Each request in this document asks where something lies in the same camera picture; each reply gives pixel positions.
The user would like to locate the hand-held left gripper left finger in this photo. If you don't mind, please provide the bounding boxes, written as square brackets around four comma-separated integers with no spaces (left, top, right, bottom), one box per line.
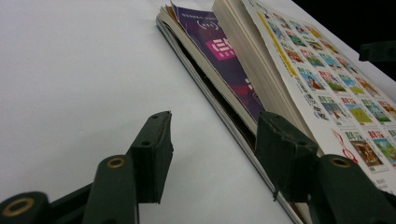
[125,110,175,204]

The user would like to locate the black magazine red print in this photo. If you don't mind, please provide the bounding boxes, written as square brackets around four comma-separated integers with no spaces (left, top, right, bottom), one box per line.
[154,17,307,224]

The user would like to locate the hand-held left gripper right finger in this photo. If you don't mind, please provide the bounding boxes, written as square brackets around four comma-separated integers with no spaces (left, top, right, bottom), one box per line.
[254,110,319,203]

